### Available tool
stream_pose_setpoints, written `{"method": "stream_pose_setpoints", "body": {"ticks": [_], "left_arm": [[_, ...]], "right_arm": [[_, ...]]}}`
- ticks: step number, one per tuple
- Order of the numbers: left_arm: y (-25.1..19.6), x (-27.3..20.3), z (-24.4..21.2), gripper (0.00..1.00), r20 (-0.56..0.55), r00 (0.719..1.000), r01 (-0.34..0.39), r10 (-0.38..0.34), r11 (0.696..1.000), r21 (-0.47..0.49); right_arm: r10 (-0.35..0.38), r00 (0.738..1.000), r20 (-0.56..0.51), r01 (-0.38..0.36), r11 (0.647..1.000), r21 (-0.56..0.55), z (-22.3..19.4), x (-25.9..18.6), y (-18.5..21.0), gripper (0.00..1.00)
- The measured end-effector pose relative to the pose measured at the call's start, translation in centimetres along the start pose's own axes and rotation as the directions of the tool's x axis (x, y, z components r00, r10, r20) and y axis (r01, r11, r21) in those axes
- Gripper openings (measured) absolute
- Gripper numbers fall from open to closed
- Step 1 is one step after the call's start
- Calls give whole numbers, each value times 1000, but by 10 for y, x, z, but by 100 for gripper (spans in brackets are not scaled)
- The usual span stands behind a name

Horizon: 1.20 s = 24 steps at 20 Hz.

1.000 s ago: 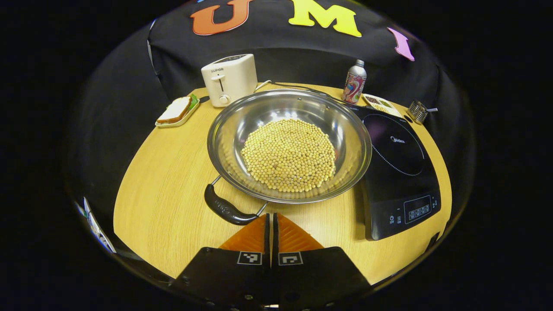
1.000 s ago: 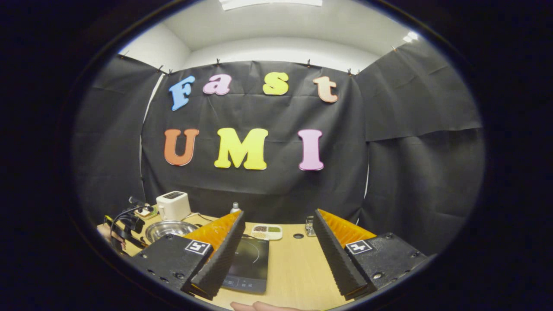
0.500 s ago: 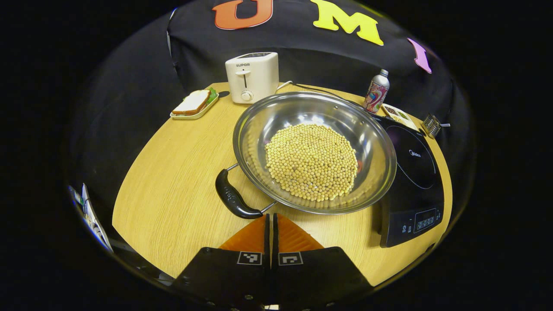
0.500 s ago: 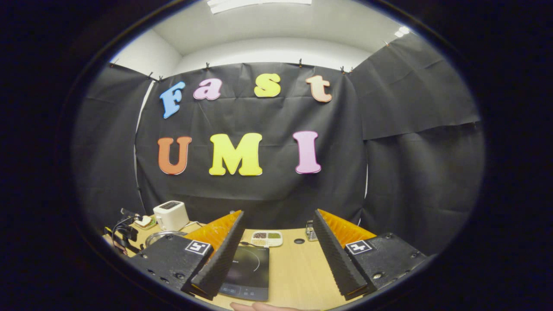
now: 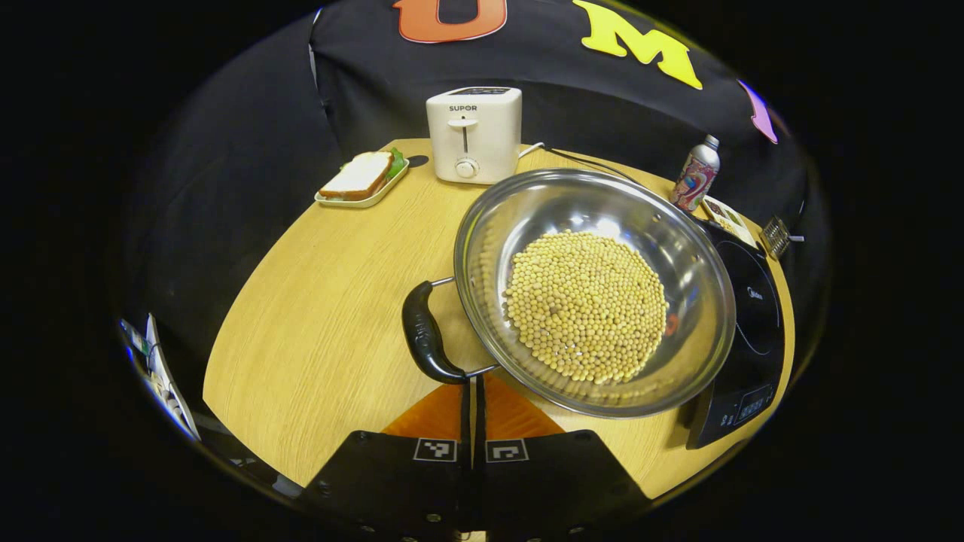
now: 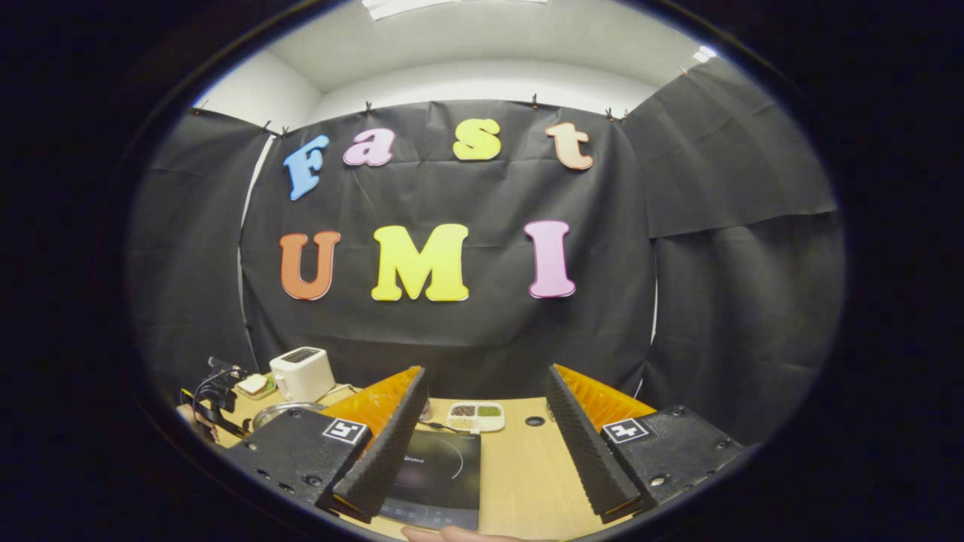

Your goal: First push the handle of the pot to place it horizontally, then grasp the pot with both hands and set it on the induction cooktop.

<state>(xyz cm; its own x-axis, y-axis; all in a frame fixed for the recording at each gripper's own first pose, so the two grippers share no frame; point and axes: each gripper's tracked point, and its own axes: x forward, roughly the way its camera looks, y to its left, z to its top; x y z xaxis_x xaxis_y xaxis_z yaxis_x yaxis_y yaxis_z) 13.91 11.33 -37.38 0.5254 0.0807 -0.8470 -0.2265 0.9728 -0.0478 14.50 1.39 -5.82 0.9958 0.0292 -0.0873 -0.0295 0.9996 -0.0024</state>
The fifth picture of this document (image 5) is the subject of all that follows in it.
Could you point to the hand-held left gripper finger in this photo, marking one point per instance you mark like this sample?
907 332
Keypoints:
481 421
466 421

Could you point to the black induction cooktop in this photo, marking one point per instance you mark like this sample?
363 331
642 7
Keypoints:
757 324

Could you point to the pile of soybeans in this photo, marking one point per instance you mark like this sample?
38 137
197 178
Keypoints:
584 309

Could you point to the white rectangular sandwich tray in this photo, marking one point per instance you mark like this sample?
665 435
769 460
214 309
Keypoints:
376 197

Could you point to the sandwich with lettuce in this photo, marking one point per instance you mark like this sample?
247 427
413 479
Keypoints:
358 175

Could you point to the white toaster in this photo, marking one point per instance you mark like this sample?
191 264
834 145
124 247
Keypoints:
474 132

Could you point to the white divided seasoning tray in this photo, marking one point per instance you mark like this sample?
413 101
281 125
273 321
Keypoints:
727 218

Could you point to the silver bottle with colourful label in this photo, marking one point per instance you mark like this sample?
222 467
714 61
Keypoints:
697 177

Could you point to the black backdrop cloth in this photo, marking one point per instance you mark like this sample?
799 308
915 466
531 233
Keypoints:
226 188

